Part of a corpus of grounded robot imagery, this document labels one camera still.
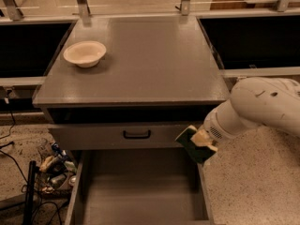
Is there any white bowl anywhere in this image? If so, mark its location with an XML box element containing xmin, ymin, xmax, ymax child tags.
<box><xmin>63</xmin><ymin>41</ymin><xmax>107</xmax><ymax>68</ymax></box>

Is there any metal rail frame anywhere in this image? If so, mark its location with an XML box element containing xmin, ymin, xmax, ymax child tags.
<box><xmin>0</xmin><ymin>0</ymin><xmax>300</xmax><ymax>91</ymax></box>

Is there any grey cabinet with counter top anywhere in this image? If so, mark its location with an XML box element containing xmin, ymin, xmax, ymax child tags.
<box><xmin>32</xmin><ymin>14</ymin><xmax>233</xmax><ymax>161</ymax></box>

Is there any black stand post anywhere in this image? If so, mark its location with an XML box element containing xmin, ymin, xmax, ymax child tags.
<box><xmin>22</xmin><ymin>160</ymin><xmax>36</xmax><ymax>225</ymax></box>

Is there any grey open middle drawer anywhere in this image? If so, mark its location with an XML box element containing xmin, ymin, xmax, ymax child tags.
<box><xmin>65</xmin><ymin>148</ymin><xmax>224</xmax><ymax>225</ymax></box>

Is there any wire basket of clutter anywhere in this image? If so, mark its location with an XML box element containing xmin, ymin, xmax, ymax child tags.
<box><xmin>37</xmin><ymin>139</ymin><xmax>77</xmax><ymax>199</ymax></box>

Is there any grey top drawer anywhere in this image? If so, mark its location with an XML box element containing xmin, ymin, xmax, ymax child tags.
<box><xmin>49</xmin><ymin>122</ymin><xmax>191</xmax><ymax>150</ymax></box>

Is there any black drawer handle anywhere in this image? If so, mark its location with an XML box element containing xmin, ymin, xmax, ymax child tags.
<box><xmin>123</xmin><ymin>130</ymin><xmax>152</xmax><ymax>140</ymax></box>

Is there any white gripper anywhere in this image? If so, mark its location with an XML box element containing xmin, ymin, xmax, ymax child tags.
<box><xmin>191</xmin><ymin>108</ymin><xmax>238</xmax><ymax>152</ymax></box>

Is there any black floor cable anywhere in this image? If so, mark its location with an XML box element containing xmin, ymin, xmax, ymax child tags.
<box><xmin>0</xmin><ymin>91</ymin><xmax>64</xmax><ymax>225</ymax></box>

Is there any green yellow sponge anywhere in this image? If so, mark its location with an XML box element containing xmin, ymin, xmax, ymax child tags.
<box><xmin>175</xmin><ymin>126</ymin><xmax>218</xmax><ymax>164</ymax></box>

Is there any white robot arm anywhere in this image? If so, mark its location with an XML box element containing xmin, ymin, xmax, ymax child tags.
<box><xmin>191</xmin><ymin>77</ymin><xmax>300</xmax><ymax>151</ymax></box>

